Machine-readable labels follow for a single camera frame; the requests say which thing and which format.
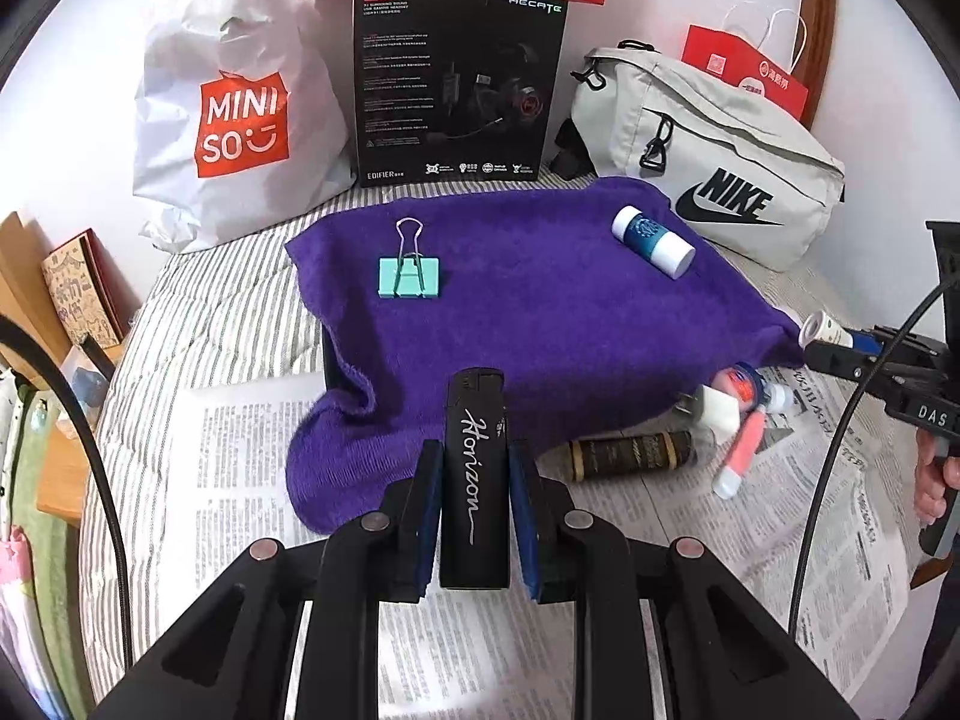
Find black headset box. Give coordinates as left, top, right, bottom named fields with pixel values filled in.
left=351, top=0, right=569, bottom=188

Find wooden headboard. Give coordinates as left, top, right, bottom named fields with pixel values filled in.
left=795, top=0, right=838, bottom=128

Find black lighter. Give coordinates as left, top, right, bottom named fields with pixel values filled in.
left=439, top=369, right=512, bottom=590

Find person's right hand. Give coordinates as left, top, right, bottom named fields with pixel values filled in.
left=915, top=435, right=960, bottom=524

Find wooden bedside table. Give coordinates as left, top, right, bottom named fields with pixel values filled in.
left=0, top=210, right=125, bottom=526

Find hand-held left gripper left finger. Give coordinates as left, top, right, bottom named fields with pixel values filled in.
left=90, top=439, right=445, bottom=720

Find blue and white cylinder bottle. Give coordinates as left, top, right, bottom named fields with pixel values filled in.
left=611, top=205, right=696, bottom=278

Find purple towel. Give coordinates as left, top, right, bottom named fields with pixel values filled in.
left=285, top=176, right=807, bottom=541

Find grey waist bag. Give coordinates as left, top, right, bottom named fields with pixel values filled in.
left=555, top=41, right=847, bottom=273

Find pink tube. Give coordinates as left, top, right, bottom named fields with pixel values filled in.
left=712, top=405, right=773, bottom=500

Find brown patterned notebook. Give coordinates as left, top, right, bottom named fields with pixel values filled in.
left=41, top=232, right=125, bottom=350

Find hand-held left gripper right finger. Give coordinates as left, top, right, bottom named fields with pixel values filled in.
left=506, top=444, right=863, bottom=720

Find dark brown cylinder bottle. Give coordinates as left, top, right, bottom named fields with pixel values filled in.
left=566, top=431, right=698, bottom=482

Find red paper bag white handles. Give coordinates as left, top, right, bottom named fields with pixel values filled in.
left=681, top=9, right=811, bottom=123

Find pink and blue small container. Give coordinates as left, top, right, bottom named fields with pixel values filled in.
left=720, top=364, right=762, bottom=410

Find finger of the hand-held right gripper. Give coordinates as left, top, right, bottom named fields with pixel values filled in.
left=804, top=343, right=901, bottom=391
left=847, top=326, right=938, bottom=362

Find green patterned cloth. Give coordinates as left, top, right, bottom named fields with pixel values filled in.
left=0, top=375, right=91, bottom=720

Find white plastic shopping bag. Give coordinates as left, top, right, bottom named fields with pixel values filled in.
left=133, top=0, right=357, bottom=254

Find newspaper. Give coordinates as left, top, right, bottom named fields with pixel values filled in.
left=184, top=367, right=935, bottom=720

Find white tape roll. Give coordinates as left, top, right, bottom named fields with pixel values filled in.
left=801, top=313, right=856, bottom=350

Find person's dark clothing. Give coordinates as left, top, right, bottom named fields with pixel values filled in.
left=922, top=570, right=960, bottom=698

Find teal binder clip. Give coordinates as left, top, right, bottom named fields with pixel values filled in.
left=377, top=217, right=447, bottom=301

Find black cable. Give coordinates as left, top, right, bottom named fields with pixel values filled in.
left=791, top=277, right=960, bottom=650
left=0, top=315, right=136, bottom=668

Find white charger plug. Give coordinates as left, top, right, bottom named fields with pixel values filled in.
left=679, top=384, right=747, bottom=440

